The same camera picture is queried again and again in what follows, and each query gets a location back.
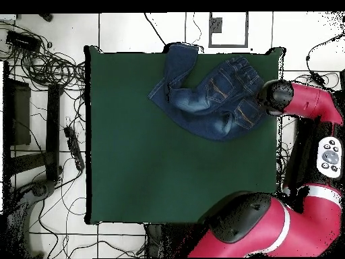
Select blue denim jeans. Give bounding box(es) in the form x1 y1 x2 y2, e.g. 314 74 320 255
147 42 268 142

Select dark green table cloth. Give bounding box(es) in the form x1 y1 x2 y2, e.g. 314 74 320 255
84 45 286 226

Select black power strip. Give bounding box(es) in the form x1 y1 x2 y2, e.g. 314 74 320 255
63 125 86 171

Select black stand bar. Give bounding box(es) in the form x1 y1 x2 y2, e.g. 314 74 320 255
44 84 61 182

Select small dark grey square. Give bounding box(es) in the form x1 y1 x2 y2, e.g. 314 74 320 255
210 17 224 34

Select dark grey stand foot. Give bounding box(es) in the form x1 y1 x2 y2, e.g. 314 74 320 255
6 179 58 217

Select black power adapter box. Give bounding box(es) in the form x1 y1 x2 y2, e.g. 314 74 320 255
5 30 42 52

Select thick black cable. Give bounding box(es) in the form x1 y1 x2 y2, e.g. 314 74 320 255
143 12 168 47

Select black cable tangle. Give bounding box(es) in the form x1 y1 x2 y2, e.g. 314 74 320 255
0 20 87 92
276 142 290 190

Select grey square frame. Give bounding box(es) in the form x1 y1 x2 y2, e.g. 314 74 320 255
208 11 249 49

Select thin black cable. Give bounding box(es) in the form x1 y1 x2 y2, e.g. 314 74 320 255
185 12 202 47

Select black cable with connector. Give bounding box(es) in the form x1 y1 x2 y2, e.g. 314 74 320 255
305 32 345 88

